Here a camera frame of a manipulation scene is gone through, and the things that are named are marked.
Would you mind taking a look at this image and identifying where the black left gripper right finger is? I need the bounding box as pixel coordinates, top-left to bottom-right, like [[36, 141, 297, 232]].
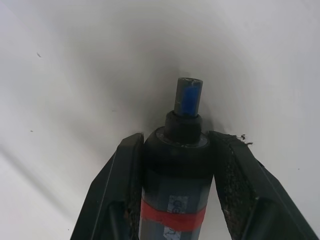
[[208, 130, 320, 240]]

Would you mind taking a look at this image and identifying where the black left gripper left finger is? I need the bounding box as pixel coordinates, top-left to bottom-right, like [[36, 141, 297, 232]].
[[70, 132, 145, 240]]

